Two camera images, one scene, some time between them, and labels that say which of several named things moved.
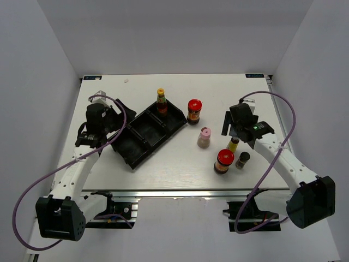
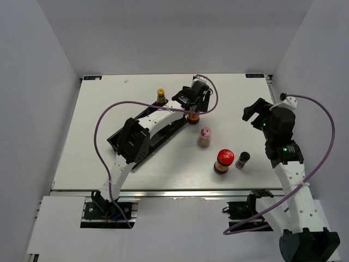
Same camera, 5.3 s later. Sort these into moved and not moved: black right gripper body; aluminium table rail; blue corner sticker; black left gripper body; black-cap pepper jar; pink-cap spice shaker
Moved: black right gripper body; black left gripper body
Not moved: pink-cap spice shaker; black-cap pepper jar; blue corner sticker; aluminium table rail
